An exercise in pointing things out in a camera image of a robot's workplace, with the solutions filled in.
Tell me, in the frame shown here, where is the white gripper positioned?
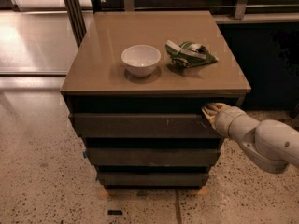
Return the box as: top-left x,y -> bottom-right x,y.
202,103 -> 259,139

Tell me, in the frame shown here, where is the grey drawer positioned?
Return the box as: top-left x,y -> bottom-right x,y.
97,172 -> 209,187
69,113 -> 220,139
86,148 -> 220,167

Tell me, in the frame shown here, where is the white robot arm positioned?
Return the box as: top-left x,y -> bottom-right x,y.
202,103 -> 299,174

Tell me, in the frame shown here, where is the brown drawer cabinet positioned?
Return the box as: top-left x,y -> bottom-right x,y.
59,10 -> 252,191

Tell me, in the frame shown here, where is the green crumpled snack bag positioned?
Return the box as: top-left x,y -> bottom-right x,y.
165,40 -> 218,68

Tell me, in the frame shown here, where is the white ceramic bowl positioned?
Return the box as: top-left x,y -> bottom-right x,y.
121,45 -> 161,77

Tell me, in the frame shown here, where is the black tape floor marker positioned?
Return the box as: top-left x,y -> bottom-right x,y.
107,210 -> 123,216

